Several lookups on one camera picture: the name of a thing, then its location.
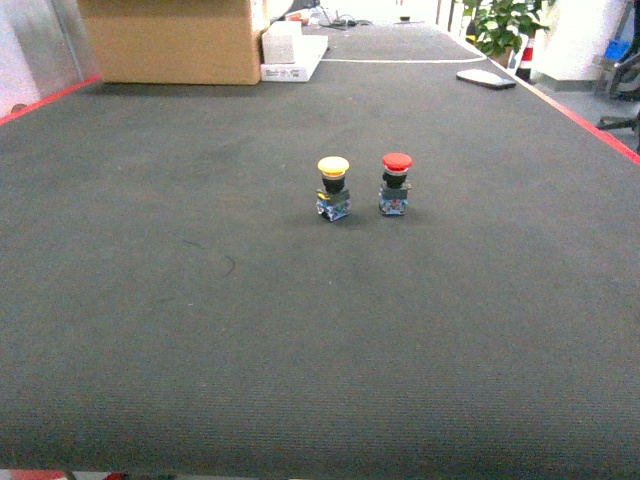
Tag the small blue background bin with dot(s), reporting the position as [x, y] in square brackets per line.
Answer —
[616, 49]

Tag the flat white cardboard box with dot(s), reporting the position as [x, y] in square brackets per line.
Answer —
[313, 50]

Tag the small white box on top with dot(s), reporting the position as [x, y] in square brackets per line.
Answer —
[281, 42]

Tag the black and white remote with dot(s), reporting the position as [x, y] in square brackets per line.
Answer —
[485, 79]

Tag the red white traffic cone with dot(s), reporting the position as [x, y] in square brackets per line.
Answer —
[523, 70]

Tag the large brown cardboard box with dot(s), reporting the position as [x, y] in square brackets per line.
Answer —
[176, 42]

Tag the green potted plant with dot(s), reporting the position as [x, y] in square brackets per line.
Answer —
[500, 25]

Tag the yellow mushroom push button switch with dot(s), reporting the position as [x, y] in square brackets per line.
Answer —
[333, 201]

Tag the red mushroom push button switch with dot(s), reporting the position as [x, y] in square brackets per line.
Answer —
[394, 190]

